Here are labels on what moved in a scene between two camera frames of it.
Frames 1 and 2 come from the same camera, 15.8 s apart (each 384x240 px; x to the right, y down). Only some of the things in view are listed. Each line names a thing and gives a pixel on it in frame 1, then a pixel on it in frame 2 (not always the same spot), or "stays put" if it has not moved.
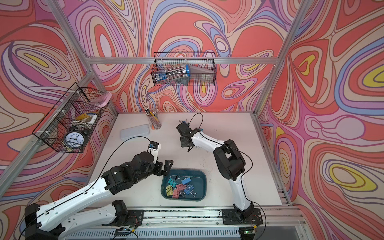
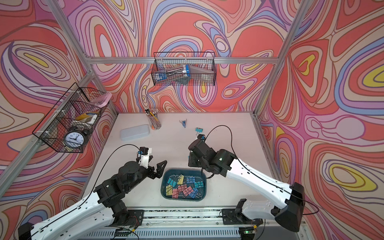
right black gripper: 182,142 -> 192,162
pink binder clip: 180,187 stays put
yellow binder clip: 169,190 stays put
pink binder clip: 176,193 stays put
